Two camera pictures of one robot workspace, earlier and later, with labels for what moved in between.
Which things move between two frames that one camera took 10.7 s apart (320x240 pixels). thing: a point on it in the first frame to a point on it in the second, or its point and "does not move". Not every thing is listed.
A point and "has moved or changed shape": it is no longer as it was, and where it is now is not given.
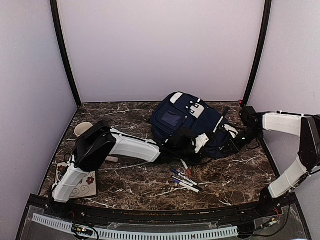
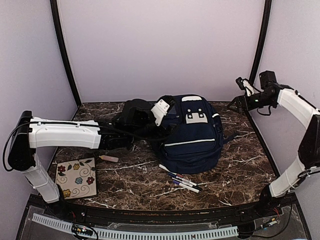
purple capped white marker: (184, 184) does not move
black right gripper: (237, 147) to (239, 100)
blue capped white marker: (178, 173) to (174, 175)
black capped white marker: (187, 182) does not move
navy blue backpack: (179, 110) has moved or changed shape
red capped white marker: (186, 167) to (177, 174)
